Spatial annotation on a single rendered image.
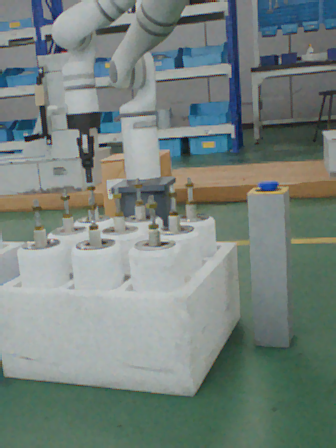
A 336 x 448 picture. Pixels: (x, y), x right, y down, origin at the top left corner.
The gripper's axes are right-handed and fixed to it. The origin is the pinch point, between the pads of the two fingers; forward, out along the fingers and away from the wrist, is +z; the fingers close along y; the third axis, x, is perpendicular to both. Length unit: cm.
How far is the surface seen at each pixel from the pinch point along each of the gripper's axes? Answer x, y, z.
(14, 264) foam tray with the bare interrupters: 21.4, 10.9, 21.4
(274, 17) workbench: -197, 531, -92
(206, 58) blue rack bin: -102, 423, -50
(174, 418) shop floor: -11, -48, 35
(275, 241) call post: -35.1, -24.8, 13.1
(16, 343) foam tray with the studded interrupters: 16.4, -27.2, 27.5
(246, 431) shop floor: -22, -54, 35
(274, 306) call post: -34.5, -24.5, 26.3
